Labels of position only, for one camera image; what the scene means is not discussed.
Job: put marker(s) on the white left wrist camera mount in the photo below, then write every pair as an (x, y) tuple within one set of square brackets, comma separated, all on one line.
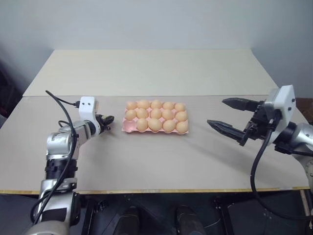
[(86, 107)]

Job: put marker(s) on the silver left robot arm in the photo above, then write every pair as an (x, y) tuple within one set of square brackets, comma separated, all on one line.
[(61, 142)]

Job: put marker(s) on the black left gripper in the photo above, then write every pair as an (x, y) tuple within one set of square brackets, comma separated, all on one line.
[(99, 120)]

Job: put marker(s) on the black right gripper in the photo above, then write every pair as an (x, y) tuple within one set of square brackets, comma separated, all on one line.
[(259, 122)]

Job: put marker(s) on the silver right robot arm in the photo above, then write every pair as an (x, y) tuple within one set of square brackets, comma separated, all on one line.
[(302, 135)]

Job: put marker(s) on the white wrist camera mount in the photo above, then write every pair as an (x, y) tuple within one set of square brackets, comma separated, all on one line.
[(283, 102), (86, 107)]

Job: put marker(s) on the pink egg tray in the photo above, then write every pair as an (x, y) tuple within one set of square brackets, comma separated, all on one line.
[(128, 125)]

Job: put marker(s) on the brown egg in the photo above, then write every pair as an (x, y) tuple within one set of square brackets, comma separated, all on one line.
[(130, 114), (132, 105), (143, 104), (168, 114), (156, 113), (182, 127), (169, 125), (142, 113), (168, 105), (179, 107), (181, 116), (156, 104), (142, 124), (155, 124)]

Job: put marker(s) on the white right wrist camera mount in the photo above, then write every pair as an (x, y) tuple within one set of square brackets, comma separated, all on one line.
[(283, 102)]

